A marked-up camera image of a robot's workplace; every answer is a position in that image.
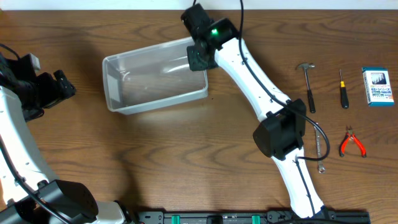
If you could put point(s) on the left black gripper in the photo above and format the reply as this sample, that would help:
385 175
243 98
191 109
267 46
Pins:
58 86

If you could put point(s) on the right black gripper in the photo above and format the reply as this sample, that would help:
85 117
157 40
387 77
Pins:
199 58

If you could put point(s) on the clear plastic storage container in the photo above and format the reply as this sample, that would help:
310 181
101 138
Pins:
152 77

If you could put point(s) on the small steel claw hammer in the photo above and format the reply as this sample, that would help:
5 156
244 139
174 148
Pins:
311 102

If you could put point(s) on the yellow black screwdriver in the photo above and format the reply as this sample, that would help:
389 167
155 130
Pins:
343 93

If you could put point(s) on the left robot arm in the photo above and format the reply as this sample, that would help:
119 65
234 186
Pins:
31 190

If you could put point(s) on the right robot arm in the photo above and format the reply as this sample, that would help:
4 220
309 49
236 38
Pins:
279 135

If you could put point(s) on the blue white cardboard box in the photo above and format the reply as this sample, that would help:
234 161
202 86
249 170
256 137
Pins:
377 87

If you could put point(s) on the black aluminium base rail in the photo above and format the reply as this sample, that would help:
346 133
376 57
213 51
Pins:
270 217

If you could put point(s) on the silver ring wrench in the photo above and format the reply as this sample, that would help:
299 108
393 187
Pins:
321 167

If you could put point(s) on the red handled pliers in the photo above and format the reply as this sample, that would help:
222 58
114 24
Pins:
350 136

